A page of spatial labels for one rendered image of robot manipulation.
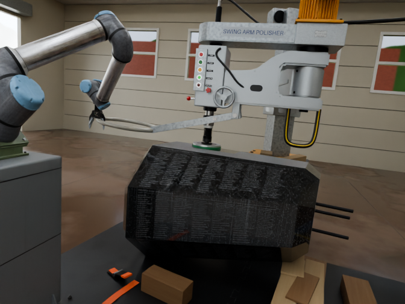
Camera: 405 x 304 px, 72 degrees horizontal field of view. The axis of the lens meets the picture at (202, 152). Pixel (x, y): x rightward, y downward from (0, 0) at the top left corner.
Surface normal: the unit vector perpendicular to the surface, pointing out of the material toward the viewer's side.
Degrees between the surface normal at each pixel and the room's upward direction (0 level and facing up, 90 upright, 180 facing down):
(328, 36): 90
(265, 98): 90
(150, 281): 90
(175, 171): 45
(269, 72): 90
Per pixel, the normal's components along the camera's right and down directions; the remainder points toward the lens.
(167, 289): -0.47, 0.10
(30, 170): 0.96, 0.13
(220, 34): -0.22, 0.14
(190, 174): -0.19, -0.62
